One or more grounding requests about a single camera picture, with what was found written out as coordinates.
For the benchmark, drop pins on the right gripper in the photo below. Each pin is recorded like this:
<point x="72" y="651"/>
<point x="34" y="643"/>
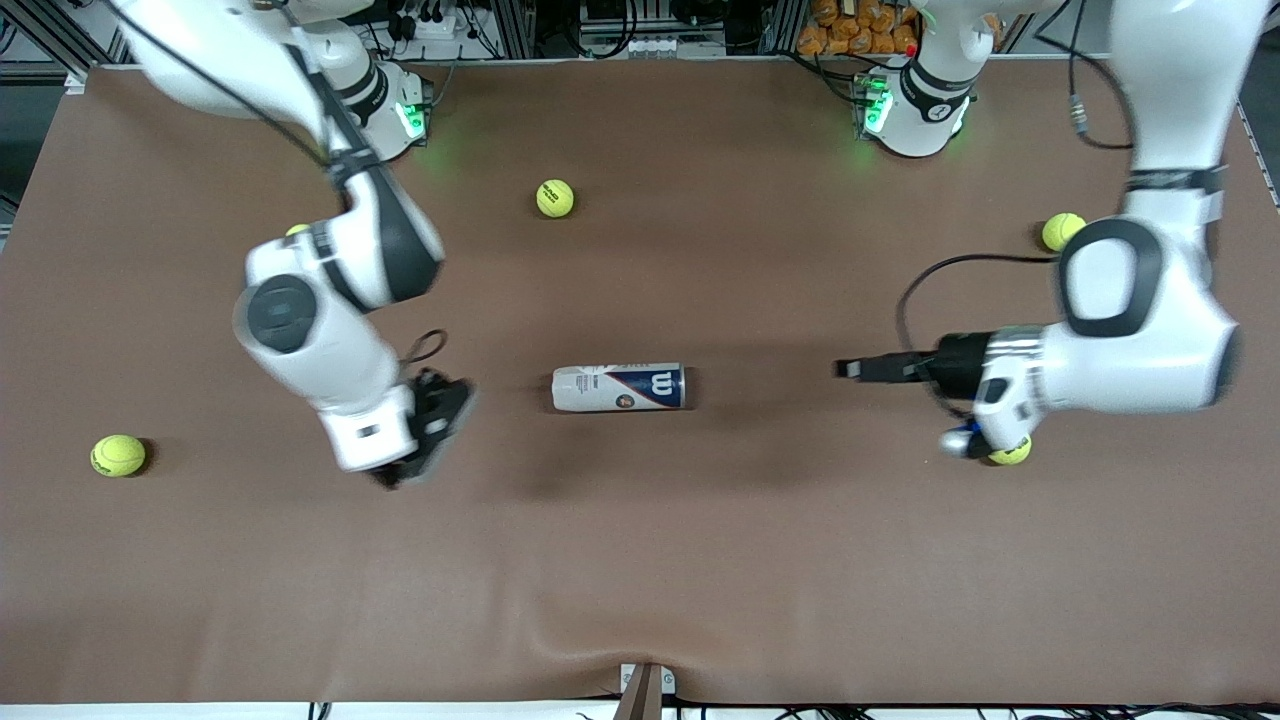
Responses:
<point x="437" y="403"/>

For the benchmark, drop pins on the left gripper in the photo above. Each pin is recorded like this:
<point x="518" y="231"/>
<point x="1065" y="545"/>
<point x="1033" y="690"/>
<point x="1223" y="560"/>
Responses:
<point x="958" y="366"/>

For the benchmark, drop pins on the clear tennis ball can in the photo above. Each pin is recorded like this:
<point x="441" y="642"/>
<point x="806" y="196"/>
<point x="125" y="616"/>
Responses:
<point x="620" y="387"/>

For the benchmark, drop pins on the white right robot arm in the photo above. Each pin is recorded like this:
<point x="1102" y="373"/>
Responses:
<point x="330" y="330"/>

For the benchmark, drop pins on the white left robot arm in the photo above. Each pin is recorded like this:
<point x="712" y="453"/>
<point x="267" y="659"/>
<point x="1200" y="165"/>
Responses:
<point x="1140" y="340"/>

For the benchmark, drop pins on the brown table cloth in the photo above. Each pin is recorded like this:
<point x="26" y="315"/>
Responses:
<point x="640" y="560"/>

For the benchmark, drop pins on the metal table clamp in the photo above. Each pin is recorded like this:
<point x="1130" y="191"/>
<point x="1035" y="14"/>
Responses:
<point x="645" y="690"/>

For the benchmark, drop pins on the orange net bag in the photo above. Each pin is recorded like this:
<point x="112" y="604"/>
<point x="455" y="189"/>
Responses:
<point x="850" y="28"/>

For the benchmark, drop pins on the white connector block row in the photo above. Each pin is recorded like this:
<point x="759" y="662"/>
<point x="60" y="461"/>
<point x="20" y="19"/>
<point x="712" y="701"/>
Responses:
<point x="650" y="46"/>

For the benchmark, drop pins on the white power strip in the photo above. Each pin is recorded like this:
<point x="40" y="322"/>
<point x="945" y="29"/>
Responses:
<point x="430" y="25"/>

